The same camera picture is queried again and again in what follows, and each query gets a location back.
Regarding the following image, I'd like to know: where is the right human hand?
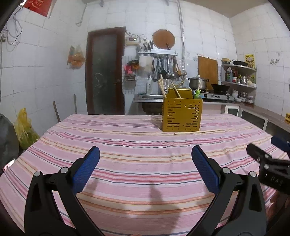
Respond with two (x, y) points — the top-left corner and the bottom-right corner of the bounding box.
(270, 191), (280, 203)

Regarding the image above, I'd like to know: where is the chopstick in holder right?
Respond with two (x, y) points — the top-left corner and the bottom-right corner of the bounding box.
(171, 81), (182, 99)

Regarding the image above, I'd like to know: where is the steel cooking pot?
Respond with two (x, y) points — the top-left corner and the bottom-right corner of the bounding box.
(188, 75), (209, 90)

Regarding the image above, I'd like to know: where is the red wall calendar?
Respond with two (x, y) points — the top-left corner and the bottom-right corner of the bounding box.
(24, 0), (52, 17)

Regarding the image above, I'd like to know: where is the hanging snack bag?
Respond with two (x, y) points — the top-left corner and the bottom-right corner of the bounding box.
(67, 45), (85, 69)

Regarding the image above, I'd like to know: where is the yellow perforated utensil holder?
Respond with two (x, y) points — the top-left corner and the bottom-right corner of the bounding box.
(162, 88), (203, 132)

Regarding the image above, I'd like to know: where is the dark glass door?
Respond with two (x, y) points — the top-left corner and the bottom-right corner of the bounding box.
(85, 27), (126, 115)

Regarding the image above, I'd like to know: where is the wooden cutting board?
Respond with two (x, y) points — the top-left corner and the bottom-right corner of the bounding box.
(198, 56), (218, 85)

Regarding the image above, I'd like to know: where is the hanging utensil rack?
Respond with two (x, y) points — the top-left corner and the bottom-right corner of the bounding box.
(137, 49), (181, 81)

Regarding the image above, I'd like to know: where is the black wok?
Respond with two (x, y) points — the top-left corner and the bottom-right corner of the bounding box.
(211, 84), (229, 95)

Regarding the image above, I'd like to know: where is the chopstick beside holder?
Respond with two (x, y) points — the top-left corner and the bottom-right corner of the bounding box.
(174, 129), (222, 135)

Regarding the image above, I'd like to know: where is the gas stove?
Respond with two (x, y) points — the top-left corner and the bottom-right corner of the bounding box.
(200, 92), (235, 102)

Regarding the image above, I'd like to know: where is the green frog handle utensil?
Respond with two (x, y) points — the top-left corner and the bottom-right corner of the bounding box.
(193, 89), (201, 99)

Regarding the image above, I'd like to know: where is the corner wall shelf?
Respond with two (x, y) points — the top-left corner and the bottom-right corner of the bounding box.
(221, 58), (257, 104)

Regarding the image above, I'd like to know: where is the chopstick in holder middle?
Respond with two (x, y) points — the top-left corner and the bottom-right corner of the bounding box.
(159, 74), (167, 98)

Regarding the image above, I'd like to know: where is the steel kitchen sink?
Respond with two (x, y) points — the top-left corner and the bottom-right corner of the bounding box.
(133, 94), (163, 103)

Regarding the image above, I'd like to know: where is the pink striped tablecloth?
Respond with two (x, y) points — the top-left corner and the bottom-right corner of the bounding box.
(1, 114), (287, 235)

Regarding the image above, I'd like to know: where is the yellow wall poster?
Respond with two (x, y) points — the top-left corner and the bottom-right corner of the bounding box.
(244, 54), (256, 69)

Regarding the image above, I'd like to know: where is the yellow plastic bag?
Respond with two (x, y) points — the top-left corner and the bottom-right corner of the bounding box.
(14, 108), (40, 150)

